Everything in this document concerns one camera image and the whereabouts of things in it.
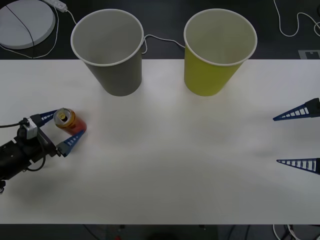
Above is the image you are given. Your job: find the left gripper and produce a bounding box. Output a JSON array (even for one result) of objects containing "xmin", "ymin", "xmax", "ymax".
[{"xmin": 14, "ymin": 109, "xmax": 86, "ymax": 164}]

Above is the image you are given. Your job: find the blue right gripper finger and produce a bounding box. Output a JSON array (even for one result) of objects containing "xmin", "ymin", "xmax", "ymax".
[
  {"xmin": 276, "ymin": 157, "xmax": 320, "ymax": 175},
  {"xmin": 272, "ymin": 97, "xmax": 320, "ymax": 122}
]

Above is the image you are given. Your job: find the red and yellow drink can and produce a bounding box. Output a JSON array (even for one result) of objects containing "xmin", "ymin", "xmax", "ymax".
[{"xmin": 53, "ymin": 107, "xmax": 88, "ymax": 136}]

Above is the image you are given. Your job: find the grey floor plate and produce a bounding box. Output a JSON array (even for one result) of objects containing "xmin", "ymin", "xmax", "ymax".
[{"xmin": 297, "ymin": 49, "xmax": 320, "ymax": 60}]

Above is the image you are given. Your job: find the grey plastic waste bin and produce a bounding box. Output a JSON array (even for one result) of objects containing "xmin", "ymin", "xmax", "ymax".
[{"xmin": 70, "ymin": 8, "xmax": 145, "ymax": 97}]

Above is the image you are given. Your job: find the yellow-green plastic waste bin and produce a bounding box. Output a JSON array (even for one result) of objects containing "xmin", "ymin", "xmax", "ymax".
[{"xmin": 183, "ymin": 8, "xmax": 258, "ymax": 97}]

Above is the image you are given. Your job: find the round white disc base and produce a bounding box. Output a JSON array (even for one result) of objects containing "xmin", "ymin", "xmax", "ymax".
[{"xmin": 0, "ymin": 0, "xmax": 57, "ymax": 50}]

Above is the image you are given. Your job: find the white power strip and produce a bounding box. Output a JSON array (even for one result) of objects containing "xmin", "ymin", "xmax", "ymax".
[{"xmin": 41, "ymin": 0, "xmax": 68, "ymax": 13}]

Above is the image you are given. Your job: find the white cable under table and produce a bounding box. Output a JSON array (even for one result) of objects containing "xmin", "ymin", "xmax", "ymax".
[{"xmin": 271, "ymin": 223, "xmax": 302, "ymax": 240}]

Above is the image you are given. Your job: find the looped white cable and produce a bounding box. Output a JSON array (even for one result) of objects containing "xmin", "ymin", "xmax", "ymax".
[{"xmin": 272, "ymin": 0, "xmax": 320, "ymax": 38}]

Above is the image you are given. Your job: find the white cable round disc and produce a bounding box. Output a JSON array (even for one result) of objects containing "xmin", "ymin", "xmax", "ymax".
[{"xmin": 0, "ymin": 6, "xmax": 60, "ymax": 60}]

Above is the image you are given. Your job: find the thin black cable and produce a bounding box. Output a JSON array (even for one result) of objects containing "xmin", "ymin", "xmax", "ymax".
[{"xmin": 4, "ymin": 4, "xmax": 36, "ymax": 49}]

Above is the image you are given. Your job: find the white power strip cable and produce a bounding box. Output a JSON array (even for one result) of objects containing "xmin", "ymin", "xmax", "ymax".
[{"xmin": 65, "ymin": 8, "xmax": 186, "ymax": 55}]

